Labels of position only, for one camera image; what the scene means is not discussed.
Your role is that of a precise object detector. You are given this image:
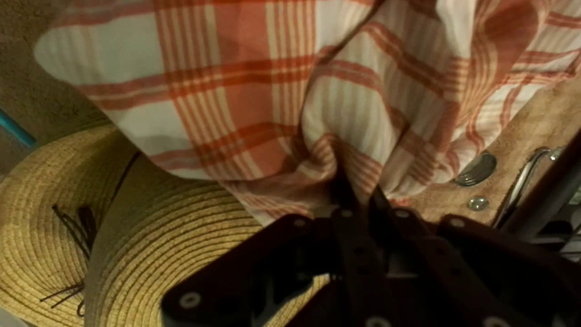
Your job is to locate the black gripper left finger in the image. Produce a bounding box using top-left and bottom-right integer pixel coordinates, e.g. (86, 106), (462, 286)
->
(162, 175), (389, 327)

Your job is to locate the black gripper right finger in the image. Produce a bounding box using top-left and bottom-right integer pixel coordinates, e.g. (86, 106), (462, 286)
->
(369, 188), (581, 327)

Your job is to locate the orange white plaid cloth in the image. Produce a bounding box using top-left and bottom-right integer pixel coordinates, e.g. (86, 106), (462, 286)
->
(33, 0), (581, 228)

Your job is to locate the tan straw hat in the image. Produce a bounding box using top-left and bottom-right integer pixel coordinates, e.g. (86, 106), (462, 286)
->
(0, 124), (333, 327)

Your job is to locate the wooden board with metal hardware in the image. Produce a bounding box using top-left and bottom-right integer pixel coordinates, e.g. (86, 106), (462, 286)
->
(393, 75), (581, 228)

